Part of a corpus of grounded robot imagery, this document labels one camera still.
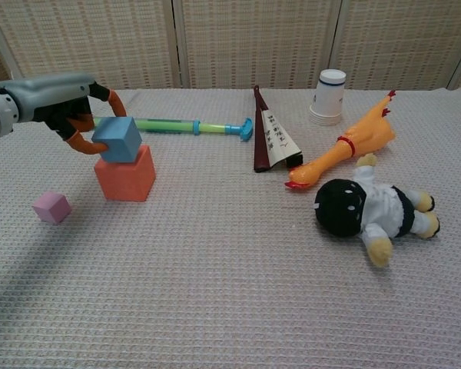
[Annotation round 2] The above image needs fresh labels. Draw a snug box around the small pink foam block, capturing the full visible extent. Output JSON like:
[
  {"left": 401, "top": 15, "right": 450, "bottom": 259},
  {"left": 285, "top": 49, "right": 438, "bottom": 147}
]
[{"left": 32, "top": 191, "right": 72, "bottom": 226}]

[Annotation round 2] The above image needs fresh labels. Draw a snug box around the green and blue water squirter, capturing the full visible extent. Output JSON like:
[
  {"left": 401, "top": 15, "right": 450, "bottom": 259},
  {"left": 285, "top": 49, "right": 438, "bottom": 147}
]
[{"left": 93, "top": 117, "right": 254, "bottom": 142}]

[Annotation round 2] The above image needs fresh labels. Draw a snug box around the large orange foam block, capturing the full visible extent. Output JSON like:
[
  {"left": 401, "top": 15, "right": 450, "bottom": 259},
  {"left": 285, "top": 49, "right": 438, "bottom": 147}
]
[{"left": 94, "top": 145, "right": 157, "bottom": 203}]

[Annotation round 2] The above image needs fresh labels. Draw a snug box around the orange rubber chicken toy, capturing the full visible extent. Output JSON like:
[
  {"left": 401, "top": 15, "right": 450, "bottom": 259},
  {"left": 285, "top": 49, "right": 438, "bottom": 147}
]
[{"left": 284, "top": 90, "right": 396, "bottom": 190}]

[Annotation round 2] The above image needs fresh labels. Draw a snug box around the medium blue foam block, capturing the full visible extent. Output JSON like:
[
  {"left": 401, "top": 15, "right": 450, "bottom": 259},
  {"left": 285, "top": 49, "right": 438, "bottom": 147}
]
[{"left": 91, "top": 115, "right": 144, "bottom": 164}]

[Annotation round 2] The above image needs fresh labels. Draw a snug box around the white paper cup stack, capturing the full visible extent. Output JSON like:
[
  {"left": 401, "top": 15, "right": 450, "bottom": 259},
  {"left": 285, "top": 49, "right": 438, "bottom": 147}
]
[{"left": 309, "top": 68, "right": 347, "bottom": 127}]

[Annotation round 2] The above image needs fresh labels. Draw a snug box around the black and white plush doll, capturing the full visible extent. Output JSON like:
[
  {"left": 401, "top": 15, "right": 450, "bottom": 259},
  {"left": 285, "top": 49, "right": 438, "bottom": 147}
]
[{"left": 314, "top": 152, "right": 441, "bottom": 268}]

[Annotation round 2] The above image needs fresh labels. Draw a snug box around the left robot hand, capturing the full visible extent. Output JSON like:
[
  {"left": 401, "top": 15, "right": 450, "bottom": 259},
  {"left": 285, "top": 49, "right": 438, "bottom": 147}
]
[{"left": 0, "top": 71, "right": 128, "bottom": 155}]

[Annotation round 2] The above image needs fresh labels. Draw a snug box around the woven fringed tablecloth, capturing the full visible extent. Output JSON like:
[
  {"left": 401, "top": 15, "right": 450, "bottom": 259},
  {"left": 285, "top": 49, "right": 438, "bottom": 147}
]
[{"left": 0, "top": 87, "right": 461, "bottom": 369}]

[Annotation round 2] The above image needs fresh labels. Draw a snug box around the folded paper hand fan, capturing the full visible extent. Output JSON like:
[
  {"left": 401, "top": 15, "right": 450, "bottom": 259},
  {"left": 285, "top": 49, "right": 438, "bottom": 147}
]
[{"left": 252, "top": 85, "right": 304, "bottom": 173}]

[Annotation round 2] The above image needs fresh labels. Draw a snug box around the woven folding screen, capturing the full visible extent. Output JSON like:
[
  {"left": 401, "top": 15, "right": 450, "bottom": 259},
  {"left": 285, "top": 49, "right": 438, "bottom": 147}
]
[{"left": 0, "top": 0, "right": 461, "bottom": 91}]

